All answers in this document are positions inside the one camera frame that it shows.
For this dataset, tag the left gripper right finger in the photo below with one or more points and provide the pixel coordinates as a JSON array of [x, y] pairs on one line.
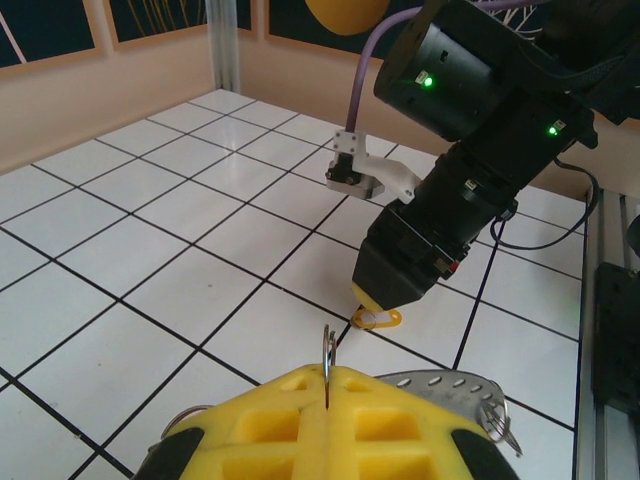
[[395, 440]]

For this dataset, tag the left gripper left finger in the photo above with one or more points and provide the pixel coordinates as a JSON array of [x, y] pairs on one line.
[[260, 430]]

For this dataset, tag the aluminium mounting rail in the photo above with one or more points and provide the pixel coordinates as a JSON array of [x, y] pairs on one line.
[[607, 240]]

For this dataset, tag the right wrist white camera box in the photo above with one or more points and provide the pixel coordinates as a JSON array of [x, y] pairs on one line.
[[385, 170]]

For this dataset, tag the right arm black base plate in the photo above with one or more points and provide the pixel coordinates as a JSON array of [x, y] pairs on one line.
[[617, 325]]

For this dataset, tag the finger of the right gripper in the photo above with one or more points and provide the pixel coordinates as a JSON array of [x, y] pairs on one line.
[[395, 280]]

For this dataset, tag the yellow plastic key tag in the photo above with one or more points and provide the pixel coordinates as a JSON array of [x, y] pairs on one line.
[[392, 320]]

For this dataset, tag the aluminium corner post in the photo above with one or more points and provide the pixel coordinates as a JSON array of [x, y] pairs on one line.
[[225, 45]]

